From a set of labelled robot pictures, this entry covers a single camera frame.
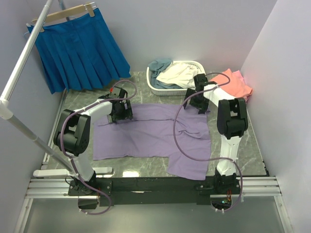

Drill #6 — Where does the blue pleated skirt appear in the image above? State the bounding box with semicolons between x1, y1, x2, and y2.
35;8;131;94

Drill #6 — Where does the grey blue t shirt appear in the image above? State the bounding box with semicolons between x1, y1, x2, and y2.
148;58;173;89

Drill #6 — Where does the folded pink t shirt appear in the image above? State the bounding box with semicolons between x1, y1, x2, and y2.
233;70;253;101

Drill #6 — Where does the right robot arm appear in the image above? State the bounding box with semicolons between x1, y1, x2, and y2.
183;73;248;177

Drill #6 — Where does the folded orange t shirt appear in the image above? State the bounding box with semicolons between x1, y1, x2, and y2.
221;69;243;98

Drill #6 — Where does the wooden clothes hanger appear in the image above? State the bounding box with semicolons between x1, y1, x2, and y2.
40;2;97;32

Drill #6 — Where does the aluminium frame rail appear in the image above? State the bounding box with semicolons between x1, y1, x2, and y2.
25;177;282;199

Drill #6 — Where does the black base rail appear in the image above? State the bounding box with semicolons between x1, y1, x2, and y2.
68;176;241;206

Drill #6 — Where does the white t shirt in basket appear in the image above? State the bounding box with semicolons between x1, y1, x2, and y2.
156;62;204;89

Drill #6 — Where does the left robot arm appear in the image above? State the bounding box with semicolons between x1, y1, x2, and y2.
53;87;133;188

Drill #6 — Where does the purple t shirt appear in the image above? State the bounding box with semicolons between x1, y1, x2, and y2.
93;103;211;180

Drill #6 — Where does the white plastic laundry basket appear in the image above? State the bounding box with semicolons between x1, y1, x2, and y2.
146;59;205;96

